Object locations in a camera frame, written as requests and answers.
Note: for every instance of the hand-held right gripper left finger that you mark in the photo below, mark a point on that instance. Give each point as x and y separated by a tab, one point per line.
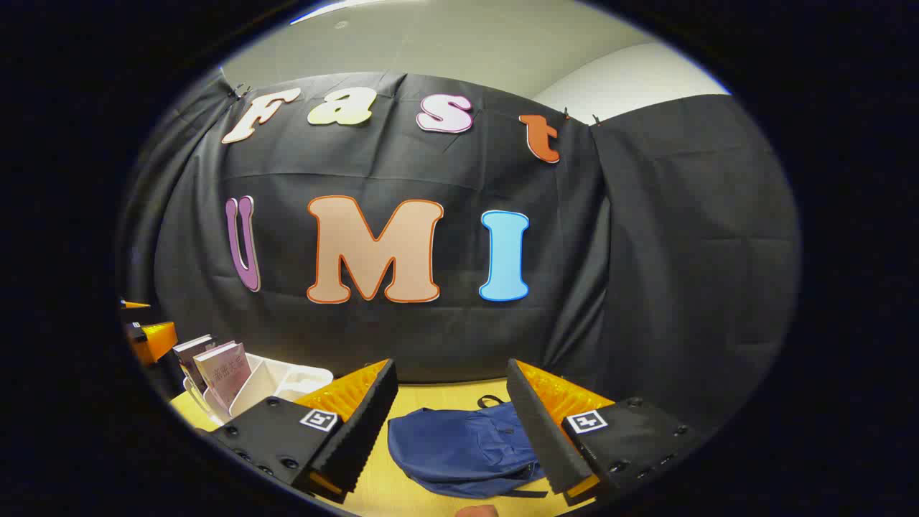
359	431

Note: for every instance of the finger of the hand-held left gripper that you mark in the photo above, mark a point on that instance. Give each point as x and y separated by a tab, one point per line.
135	305
154	339

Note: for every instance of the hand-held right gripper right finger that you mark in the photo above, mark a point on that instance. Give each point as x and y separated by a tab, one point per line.
542	431

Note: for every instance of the dark book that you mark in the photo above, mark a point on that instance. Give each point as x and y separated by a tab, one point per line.
188	355

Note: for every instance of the pink book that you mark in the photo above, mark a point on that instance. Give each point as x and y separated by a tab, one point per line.
224	373

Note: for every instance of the blue schoolbag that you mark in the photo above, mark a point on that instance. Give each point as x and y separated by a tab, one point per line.
459	445

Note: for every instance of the white bookshelf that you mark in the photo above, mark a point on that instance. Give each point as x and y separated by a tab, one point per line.
276	380

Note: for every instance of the black backdrop cloth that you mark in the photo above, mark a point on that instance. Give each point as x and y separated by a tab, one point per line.
646	251

